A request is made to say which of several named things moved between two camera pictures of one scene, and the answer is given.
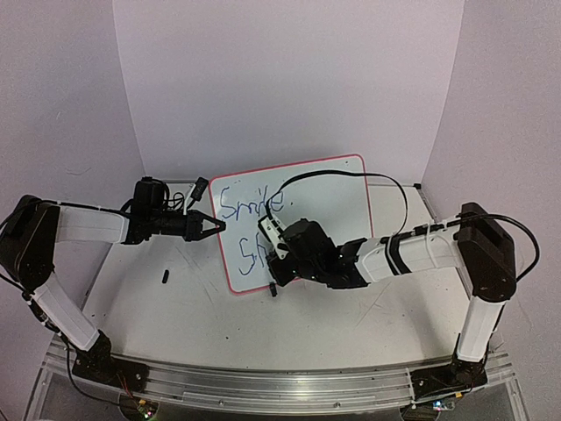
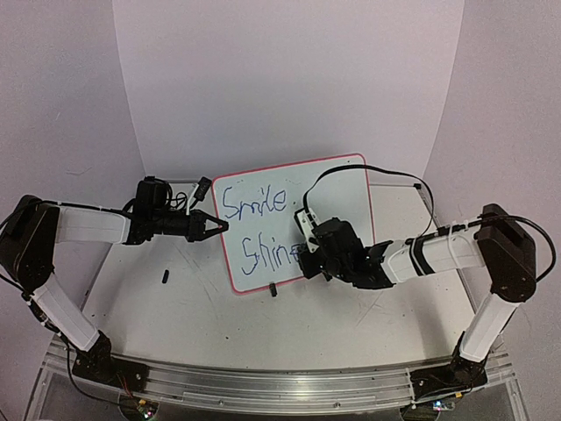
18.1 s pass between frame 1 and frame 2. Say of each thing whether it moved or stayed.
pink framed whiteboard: stayed
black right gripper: moved
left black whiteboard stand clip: stayed
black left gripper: stayed
